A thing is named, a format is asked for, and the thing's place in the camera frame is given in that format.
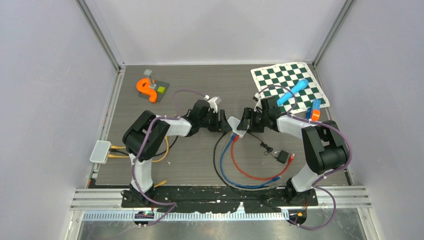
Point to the small grey lego tile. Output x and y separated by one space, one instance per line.
147 72

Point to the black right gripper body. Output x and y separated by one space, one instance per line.
260 119

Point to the orange S-shaped toy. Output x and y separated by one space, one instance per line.
144 87

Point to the white network switch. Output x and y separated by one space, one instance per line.
234 123

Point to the grey lego baseplate with bricks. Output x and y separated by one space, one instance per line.
160 86

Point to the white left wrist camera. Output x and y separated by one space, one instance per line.
213 102

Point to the white switch at table edge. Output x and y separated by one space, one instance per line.
100 152

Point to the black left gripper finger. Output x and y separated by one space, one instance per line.
225 126
222 115

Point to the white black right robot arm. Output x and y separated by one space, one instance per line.
324 148

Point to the green white chessboard mat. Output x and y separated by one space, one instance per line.
288 75

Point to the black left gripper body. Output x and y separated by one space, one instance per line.
211 122

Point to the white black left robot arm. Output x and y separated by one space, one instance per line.
143 139

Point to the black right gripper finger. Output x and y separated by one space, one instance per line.
245 119
252 128

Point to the light blue toy microphone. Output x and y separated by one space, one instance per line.
301 84

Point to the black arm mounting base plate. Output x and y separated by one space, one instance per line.
265 201

